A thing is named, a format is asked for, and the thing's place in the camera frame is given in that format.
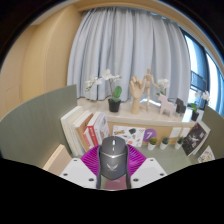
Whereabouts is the green desk partition panel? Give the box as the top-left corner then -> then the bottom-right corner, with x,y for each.
0,84 -> 79,168
201,104 -> 224,164

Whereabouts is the pink wooden horse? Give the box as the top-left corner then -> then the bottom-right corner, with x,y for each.
157,93 -> 177,118

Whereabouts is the thick white book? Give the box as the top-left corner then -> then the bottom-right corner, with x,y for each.
60,105 -> 84,158

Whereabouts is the wooden hand model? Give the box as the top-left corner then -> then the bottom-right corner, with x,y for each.
129,75 -> 146,115

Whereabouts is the beige book with red lettering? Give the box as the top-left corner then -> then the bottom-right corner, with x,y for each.
42,143 -> 73,177

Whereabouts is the slim white book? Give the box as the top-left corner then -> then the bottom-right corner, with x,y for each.
68,109 -> 88,156

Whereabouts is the small plant in white pot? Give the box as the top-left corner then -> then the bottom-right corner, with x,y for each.
147,136 -> 158,151
159,136 -> 170,151
174,136 -> 185,150

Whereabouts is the white card with colourful pictures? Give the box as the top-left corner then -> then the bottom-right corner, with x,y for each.
197,145 -> 216,164

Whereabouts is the white wall socket plate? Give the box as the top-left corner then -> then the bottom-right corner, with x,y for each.
169,127 -> 182,139
180,127 -> 191,138

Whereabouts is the round purple sign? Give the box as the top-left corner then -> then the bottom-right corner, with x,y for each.
143,128 -> 158,144

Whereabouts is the white card with stickers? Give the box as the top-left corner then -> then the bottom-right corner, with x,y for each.
112,124 -> 147,148

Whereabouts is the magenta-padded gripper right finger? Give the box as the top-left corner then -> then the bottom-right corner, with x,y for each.
126,145 -> 168,190

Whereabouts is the brown book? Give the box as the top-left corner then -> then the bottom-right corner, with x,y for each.
73,111 -> 95,153

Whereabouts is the wooden artist mannequin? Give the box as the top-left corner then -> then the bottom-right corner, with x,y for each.
141,68 -> 161,113

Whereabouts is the black wooden horse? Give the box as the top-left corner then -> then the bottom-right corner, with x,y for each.
174,97 -> 188,116

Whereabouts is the dark grey computer mouse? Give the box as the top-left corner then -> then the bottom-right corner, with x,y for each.
97,135 -> 130,182

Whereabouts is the window with dark frame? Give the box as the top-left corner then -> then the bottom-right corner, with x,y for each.
179,28 -> 224,118

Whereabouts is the beige desk ledge with backboard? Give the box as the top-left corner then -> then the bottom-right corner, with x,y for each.
76,97 -> 198,148

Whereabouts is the white orchid in black pot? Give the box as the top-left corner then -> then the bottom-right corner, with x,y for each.
84,68 -> 124,113
155,78 -> 172,98
189,89 -> 212,122

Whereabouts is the black-covered book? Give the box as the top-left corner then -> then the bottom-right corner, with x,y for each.
181,122 -> 209,157

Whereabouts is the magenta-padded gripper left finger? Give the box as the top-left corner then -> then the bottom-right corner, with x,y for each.
59,145 -> 101,190

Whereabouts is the thin red-and-white book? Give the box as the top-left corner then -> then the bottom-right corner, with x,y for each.
83,127 -> 96,150

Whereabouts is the light grey curtain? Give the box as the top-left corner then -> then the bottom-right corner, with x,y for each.
66,6 -> 193,104

